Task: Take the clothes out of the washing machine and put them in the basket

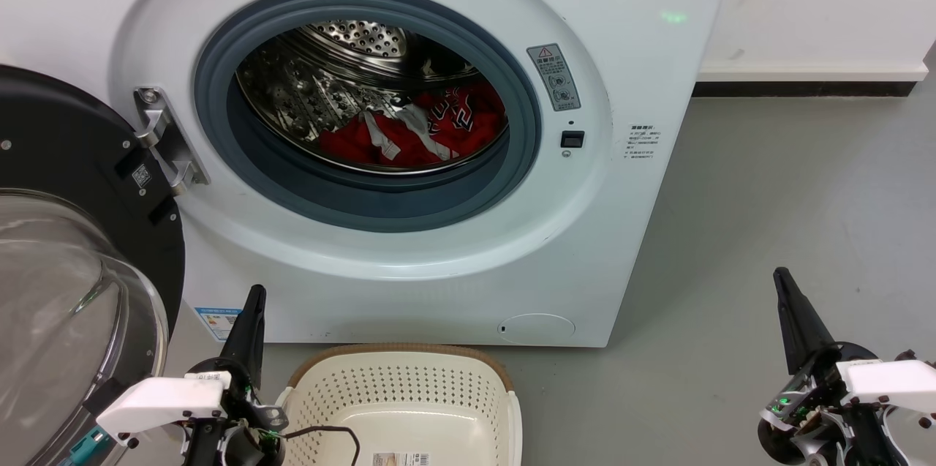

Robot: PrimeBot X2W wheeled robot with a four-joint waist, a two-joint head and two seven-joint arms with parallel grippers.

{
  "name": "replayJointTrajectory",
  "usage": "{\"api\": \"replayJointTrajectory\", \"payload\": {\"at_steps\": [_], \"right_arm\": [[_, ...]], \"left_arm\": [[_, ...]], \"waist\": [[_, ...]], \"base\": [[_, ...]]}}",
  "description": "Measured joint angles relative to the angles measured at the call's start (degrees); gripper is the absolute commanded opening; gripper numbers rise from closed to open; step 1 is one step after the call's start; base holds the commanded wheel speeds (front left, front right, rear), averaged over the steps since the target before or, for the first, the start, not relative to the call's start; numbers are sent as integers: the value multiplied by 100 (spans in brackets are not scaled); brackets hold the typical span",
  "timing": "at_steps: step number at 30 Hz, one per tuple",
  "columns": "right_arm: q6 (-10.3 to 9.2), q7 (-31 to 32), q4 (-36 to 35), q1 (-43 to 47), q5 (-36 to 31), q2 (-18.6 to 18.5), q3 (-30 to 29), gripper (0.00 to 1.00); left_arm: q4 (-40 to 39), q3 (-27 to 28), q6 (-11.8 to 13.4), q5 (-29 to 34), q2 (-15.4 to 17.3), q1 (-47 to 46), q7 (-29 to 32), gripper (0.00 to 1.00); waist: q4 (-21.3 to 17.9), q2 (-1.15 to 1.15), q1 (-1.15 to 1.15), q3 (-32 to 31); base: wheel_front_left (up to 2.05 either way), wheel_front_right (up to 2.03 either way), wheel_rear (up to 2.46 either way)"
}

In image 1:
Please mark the red basketball jersey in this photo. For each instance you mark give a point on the red basketball jersey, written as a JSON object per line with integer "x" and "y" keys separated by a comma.
{"x": 468, "y": 122}

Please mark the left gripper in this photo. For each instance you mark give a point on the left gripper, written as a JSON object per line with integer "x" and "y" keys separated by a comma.
{"x": 241, "y": 437}

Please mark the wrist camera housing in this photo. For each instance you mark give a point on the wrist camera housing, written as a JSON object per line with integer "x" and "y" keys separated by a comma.
{"x": 161, "y": 400}
{"x": 892, "y": 382}

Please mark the grey rubber door gasket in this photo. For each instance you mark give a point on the grey rubber door gasket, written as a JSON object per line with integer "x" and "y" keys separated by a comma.
{"x": 365, "y": 206}

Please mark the grey warning label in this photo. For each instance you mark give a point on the grey warning label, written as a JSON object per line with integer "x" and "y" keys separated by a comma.
{"x": 553, "y": 78}

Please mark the stainless steel washing machine drum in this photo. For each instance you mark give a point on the stainless steel washing machine drum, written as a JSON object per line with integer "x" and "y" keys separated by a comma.
{"x": 307, "y": 93}

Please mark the white text sticker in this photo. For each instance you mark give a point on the white text sticker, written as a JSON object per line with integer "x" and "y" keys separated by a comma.
{"x": 643, "y": 142}

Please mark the cream perforated laundry basket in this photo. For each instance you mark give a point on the cream perforated laundry basket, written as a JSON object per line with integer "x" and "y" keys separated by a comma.
{"x": 409, "y": 393}

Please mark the black baseboard strip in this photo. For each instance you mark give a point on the black baseboard strip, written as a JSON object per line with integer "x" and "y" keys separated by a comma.
{"x": 804, "y": 89}

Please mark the clear glass door bowl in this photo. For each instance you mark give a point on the clear glass door bowl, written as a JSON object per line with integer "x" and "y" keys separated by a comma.
{"x": 66, "y": 305}

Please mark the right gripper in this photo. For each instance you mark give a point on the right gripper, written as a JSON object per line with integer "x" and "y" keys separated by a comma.
{"x": 819, "y": 422}

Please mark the grey white cloth piece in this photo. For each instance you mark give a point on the grey white cloth piece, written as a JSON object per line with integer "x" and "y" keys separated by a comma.
{"x": 417, "y": 122}

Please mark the black round washer door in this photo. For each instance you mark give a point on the black round washer door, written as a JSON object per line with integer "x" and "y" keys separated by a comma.
{"x": 73, "y": 144}

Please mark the QR code sticker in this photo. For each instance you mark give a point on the QR code sticker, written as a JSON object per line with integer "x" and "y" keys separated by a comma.
{"x": 141, "y": 175}

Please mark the white front-load washing machine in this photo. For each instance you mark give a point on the white front-load washing machine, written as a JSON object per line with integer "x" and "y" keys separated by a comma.
{"x": 621, "y": 232}

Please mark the right wrist camera housing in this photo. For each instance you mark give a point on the right wrist camera housing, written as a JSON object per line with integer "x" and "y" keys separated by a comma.
{"x": 892, "y": 382}

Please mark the chrome door hinge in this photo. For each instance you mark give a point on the chrome door hinge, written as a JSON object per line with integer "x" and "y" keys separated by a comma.
{"x": 172, "y": 151}

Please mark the round filter cover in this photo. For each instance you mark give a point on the round filter cover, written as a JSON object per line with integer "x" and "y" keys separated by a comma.
{"x": 537, "y": 329}

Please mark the blue energy label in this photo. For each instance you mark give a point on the blue energy label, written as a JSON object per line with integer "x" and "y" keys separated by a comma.
{"x": 216, "y": 323}

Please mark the left wrist camera housing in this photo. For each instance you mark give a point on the left wrist camera housing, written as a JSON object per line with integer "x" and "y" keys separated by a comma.
{"x": 161, "y": 400}

